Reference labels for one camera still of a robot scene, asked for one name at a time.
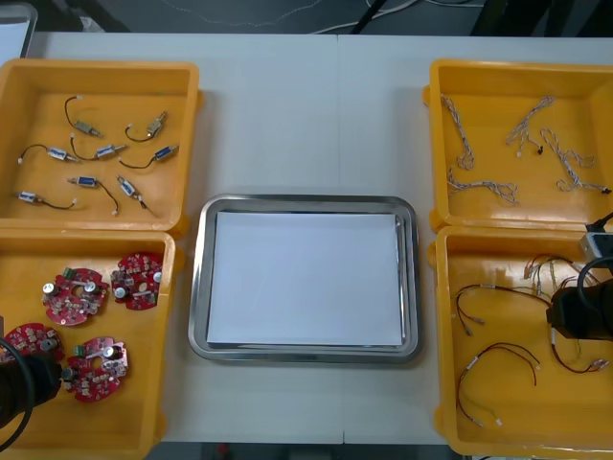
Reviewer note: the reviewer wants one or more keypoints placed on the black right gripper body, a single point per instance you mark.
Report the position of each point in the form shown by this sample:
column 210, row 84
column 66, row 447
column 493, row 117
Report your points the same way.
column 570, row 311

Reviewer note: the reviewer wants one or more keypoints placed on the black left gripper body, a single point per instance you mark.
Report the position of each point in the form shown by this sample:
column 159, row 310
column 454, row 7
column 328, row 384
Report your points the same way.
column 45, row 378

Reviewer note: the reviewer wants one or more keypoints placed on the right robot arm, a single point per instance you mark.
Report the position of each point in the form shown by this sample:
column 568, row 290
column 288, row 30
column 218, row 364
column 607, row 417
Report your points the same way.
column 596, row 245

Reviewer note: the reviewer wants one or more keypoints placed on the round red circuit board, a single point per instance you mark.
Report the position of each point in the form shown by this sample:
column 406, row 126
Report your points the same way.
column 98, row 374
column 29, row 335
column 72, row 302
column 136, row 285

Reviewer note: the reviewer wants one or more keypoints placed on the yellow-orange plastic bin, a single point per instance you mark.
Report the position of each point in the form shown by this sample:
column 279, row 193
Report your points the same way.
column 507, row 316
column 488, row 120
column 143, row 383
column 29, row 120

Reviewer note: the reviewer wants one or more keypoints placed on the steel tray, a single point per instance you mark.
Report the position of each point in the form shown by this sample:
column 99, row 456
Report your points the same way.
column 197, row 287

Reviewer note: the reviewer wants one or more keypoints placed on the group of metal solenoids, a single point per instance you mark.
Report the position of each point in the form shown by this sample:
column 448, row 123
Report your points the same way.
column 87, row 181

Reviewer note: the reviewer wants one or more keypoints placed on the blue label metal solenoid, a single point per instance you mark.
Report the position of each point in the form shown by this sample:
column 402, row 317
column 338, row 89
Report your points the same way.
column 163, row 153

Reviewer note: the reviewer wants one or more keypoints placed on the white paper sheet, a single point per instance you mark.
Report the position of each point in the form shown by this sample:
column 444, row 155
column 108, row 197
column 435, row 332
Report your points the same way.
column 306, row 278

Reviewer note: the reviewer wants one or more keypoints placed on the white container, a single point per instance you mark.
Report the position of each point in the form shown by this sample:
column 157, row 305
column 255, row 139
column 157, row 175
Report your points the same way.
column 12, row 38

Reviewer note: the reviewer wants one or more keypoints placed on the black stand post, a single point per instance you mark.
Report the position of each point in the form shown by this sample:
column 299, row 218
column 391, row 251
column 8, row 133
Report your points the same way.
column 366, row 19

